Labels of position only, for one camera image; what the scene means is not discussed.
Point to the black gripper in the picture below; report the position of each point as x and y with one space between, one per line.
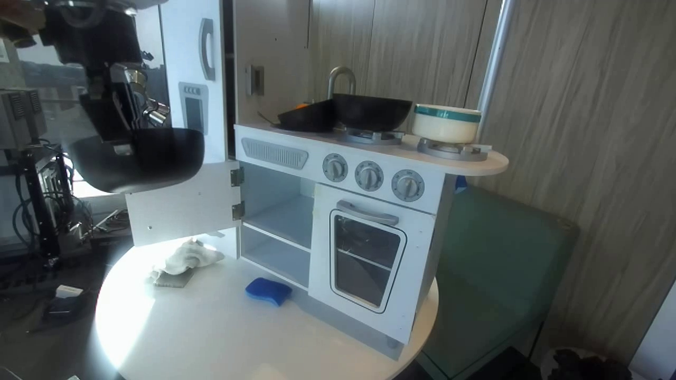
92 35

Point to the black bowl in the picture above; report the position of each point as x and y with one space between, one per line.
160 154

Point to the small white cabinet door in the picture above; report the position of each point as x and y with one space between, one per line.
203 212

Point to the white oven door with window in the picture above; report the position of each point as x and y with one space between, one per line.
323 281

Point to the gray equipment box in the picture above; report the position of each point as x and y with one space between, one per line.
22 116

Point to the black equipment rack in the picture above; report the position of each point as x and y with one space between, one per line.
39 191

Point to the white crumpled cloth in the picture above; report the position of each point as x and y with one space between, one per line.
187 258

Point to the orange toy fruit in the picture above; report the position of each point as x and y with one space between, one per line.
300 107

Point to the white paper scrap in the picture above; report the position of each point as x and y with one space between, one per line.
67 289

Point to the white toy kitchen body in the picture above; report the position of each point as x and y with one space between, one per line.
309 158

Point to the metal toy faucet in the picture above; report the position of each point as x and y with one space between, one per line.
329 82

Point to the gray stove knob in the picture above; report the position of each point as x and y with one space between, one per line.
335 168
409 184
368 176

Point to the blue sponge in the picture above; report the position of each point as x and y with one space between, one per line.
266 289

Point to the gray stove burner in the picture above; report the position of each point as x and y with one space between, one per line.
456 151
361 136

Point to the black frying pan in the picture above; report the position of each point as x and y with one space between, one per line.
372 113

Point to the white pot with teal stripe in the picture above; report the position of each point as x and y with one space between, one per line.
443 128

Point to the silver metal pole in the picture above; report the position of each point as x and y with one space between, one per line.
497 63

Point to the white panel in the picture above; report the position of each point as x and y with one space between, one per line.
658 345

